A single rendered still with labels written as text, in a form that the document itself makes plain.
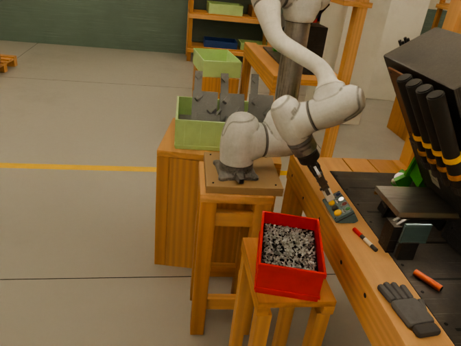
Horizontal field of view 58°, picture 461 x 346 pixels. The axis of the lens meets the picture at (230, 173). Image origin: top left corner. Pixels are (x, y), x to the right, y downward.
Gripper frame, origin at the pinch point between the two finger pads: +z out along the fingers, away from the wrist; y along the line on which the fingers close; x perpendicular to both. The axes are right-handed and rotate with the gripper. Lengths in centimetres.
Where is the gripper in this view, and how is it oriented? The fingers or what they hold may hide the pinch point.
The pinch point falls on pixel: (327, 193)
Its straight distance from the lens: 156.4
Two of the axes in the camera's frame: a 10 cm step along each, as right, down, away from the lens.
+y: 1.2, 4.7, -8.7
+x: 8.7, -4.8, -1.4
